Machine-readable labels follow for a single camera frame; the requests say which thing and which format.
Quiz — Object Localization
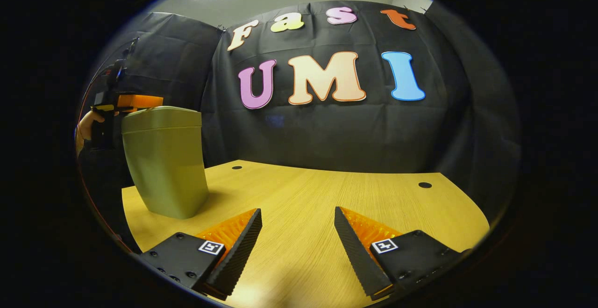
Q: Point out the wooden desktop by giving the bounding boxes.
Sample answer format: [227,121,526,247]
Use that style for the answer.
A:
[121,160,490,308]

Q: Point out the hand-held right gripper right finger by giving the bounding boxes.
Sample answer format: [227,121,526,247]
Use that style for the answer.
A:
[334,206,472,302]

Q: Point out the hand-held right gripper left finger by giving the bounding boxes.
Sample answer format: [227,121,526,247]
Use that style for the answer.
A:
[139,208,263,301]

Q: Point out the black backdrop cloth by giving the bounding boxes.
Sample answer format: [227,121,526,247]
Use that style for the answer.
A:
[77,0,521,224]

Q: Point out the red cable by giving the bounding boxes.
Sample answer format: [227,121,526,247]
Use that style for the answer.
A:
[75,70,134,255]

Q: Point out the green desktop garbage bin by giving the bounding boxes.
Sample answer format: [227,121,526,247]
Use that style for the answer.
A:
[121,106,209,220]

